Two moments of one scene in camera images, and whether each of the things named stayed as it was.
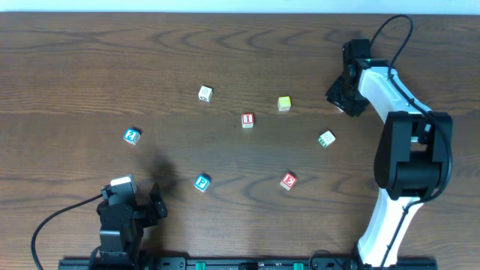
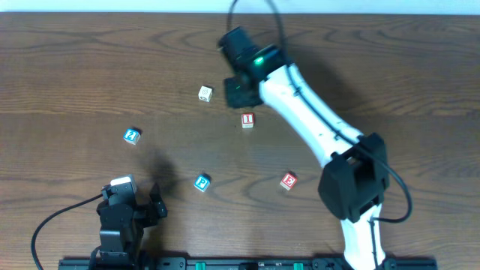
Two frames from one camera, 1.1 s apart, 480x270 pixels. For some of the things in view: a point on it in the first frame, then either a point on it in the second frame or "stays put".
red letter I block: [247, 120] stays put
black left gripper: [148, 213] stays put
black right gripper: [341, 97] to [242, 92]
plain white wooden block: [205, 94] stays put
